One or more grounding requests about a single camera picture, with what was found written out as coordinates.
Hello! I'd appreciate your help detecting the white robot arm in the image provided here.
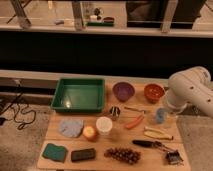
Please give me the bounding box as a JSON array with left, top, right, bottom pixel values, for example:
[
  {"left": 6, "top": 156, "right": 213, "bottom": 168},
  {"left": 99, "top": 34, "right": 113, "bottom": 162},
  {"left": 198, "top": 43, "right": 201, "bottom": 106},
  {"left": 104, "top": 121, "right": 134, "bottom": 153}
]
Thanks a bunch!
[{"left": 162, "top": 66, "right": 213, "bottom": 118}]

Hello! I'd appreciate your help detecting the purple bowl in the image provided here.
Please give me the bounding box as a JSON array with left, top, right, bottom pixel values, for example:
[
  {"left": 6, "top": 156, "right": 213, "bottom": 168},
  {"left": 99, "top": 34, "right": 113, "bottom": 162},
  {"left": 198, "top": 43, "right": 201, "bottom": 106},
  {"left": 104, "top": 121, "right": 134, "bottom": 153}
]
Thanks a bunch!
[{"left": 113, "top": 82, "right": 135, "bottom": 102}]

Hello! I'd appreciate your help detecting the red bowl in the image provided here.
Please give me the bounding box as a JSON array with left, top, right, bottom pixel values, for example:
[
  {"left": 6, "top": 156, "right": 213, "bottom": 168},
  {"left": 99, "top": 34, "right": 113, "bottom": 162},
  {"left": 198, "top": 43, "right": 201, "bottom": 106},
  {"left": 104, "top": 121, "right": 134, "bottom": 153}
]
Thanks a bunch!
[{"left": 144, "top": 84, "right": 165, "bottom": 103}]

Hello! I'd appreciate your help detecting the small metal cup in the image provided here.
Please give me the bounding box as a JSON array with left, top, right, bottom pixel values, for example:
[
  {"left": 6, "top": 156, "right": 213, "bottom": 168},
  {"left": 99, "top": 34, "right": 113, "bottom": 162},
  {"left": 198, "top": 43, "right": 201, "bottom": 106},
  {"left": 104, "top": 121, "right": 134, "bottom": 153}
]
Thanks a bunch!
[{"left": 110, "top": 106, "right": 120, "bottom": 120}]

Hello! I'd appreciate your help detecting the green plastic tray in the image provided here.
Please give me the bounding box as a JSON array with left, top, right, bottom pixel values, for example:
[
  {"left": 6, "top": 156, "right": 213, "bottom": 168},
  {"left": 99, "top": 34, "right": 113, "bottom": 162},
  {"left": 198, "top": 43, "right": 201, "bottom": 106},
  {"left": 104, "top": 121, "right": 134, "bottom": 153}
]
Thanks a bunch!
[{"left": 51, "top": 78, "right": 105, "bottom": 113}]

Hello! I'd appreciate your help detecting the white cylindrical container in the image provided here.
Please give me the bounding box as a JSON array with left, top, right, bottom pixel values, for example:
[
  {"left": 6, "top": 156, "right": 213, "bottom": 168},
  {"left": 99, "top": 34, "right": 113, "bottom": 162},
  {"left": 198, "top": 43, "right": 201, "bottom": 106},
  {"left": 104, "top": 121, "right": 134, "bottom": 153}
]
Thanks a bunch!
[{"left": 96, "top": 117, "right": 113, "bottom": 135}]

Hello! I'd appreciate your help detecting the orange carrot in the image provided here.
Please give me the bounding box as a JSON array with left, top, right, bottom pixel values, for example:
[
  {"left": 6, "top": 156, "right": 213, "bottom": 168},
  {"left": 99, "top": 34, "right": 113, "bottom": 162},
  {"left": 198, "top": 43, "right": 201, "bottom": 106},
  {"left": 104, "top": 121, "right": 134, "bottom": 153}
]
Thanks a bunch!
[{"left": 124, "top": 115, "right": 144, "bottom": 129}]

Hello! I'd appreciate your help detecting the apple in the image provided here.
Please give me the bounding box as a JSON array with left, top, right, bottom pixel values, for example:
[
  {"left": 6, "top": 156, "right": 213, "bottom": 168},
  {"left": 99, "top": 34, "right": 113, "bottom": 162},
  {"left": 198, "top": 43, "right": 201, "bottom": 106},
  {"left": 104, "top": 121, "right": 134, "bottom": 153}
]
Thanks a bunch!
[{"left": 83, "top": 126, "right": 97, "bottom": 141}]

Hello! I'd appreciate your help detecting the blue-grey cloth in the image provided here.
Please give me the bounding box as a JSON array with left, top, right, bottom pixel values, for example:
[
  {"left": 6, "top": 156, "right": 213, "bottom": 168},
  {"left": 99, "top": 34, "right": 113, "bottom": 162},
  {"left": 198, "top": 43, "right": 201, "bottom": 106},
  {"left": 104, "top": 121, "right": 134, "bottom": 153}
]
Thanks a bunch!
[{"left": 58, "top": 119, "right": 84, "bottom": 138}]

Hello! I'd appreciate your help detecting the blue cup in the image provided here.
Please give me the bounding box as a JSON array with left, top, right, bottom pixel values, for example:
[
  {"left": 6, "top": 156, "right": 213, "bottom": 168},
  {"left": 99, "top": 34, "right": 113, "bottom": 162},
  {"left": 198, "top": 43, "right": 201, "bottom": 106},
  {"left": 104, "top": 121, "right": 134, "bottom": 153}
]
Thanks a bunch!
[{"left": 155, "top": 108, "right": 166, "bottom": 124}]

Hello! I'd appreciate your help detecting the yellow banana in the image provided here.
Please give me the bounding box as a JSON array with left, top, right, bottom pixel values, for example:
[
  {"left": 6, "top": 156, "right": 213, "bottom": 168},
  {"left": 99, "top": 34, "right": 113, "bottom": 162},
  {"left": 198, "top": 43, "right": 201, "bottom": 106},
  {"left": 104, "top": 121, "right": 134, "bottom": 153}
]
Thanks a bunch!
[{"left": 144, "top": 126, "right": 173, "bottom": 140}]

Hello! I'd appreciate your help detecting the black rectangular block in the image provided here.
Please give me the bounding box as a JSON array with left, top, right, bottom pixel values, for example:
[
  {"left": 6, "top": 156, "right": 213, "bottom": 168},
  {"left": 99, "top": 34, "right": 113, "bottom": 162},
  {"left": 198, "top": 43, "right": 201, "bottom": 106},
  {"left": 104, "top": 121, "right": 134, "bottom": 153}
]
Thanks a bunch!
[{"left": 71, "top": 148, "right": 96, "bottom": 162}]

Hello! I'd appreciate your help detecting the bunch of dark grapes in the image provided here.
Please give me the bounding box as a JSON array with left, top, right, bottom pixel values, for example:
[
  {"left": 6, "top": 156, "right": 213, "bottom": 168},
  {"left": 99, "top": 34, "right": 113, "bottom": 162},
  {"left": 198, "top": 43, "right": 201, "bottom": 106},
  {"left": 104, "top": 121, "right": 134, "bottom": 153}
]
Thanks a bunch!
[{"left": 104, "top": 148, "right": 141, "bottom": 165}]

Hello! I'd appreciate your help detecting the green sponge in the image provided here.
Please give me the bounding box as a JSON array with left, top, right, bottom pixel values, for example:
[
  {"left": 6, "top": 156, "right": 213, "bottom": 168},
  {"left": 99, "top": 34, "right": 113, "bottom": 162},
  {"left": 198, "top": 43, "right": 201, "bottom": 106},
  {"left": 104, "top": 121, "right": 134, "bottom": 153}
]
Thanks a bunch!
[{"left": 42, "top": 143, "right": 67, "bottom": 162}]

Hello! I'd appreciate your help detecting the small black metal clip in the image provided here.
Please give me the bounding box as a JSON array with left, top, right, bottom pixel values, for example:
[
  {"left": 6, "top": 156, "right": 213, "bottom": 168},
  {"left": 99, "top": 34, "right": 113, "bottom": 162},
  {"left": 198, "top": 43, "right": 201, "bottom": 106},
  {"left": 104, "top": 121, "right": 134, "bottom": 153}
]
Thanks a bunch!
[{"left": 166, "top": 151, "right": 183, "bottom": 165}]

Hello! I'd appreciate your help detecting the black handled tool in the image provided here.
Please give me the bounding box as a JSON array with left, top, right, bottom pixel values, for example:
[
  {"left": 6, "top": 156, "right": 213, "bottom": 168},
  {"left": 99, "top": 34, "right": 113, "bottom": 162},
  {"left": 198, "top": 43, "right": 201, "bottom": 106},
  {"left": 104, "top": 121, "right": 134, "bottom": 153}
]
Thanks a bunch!
[{"left": 132, "top": 140, "right": 175, "bottom": 152}]

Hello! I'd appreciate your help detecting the black cable on floor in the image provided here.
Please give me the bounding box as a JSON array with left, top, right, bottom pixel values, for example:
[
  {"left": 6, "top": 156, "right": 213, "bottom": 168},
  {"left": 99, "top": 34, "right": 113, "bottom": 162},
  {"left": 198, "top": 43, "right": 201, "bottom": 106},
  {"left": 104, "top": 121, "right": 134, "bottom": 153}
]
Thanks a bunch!
[{"left": 0, "top": 91, "right": 37, "bottom": 131}]

